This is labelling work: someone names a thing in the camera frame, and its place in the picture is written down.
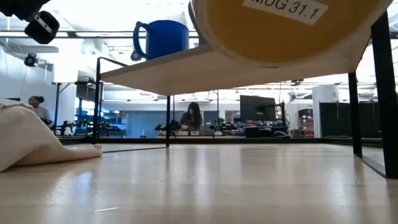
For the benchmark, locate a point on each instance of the rack with red bins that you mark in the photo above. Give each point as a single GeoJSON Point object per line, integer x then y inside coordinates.
{"type": "Point", "coordinates": [306, 123]}

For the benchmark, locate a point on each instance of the black partition wall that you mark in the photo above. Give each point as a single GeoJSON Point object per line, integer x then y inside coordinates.
{"type": "Point", "coordinates": [342, 119]}

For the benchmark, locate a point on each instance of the wooden shelf black metal frame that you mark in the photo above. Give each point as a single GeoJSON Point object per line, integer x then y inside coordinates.
{"type": "Point", "coordinates": [186, 74]}

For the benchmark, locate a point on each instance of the yellow speckled enamel mug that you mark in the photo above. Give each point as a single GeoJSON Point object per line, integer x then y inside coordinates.
{"type": "Point", "coordinates": [280, 31]}

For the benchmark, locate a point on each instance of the blue mug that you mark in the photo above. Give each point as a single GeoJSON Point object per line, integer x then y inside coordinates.
{"type": "Point", "coordinates": [164, 39]}

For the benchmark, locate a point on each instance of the beige cloth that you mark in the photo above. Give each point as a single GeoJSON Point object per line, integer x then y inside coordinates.
{"type": "Point", "coordinates": [28, 137]}

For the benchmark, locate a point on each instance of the white paper label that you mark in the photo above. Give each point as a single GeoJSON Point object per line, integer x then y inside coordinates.
{"type": "Point", "coordinates": [289, 9]}

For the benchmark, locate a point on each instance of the black computer monitor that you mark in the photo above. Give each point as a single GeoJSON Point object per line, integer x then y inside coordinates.
{"type": "Point", "coordinates": [256, 107]}

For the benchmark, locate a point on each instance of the green potted plant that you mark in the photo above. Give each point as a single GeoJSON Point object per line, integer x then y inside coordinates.
{"type": "Point", "coordinates": [218, 123]}

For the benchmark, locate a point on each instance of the black table edge rail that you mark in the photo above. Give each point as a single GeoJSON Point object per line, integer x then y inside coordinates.
{"type": "Point", "coordinates": [248, 140]}

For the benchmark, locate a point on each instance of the black round ceiling camera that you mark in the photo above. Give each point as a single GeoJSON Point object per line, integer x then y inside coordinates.
{"type": "Point", "coordinates": [30, 59]}
{"type": "Point", "coordinates": [136, 56]}

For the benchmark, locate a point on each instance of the black metal stand frame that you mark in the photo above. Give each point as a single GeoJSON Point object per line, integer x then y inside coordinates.
{"type": "Point", "coordinates": [57, 105]}

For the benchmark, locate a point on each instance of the white pillar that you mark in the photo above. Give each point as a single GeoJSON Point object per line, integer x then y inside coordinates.
{"type": "Point", "coordinates": [325, 99]}

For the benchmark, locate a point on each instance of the person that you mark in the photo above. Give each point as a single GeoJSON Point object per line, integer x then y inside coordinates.
{"type": "Point", "coordinates": [191, 119]}
{"type": "Point", "coordinates": [39, 110]}

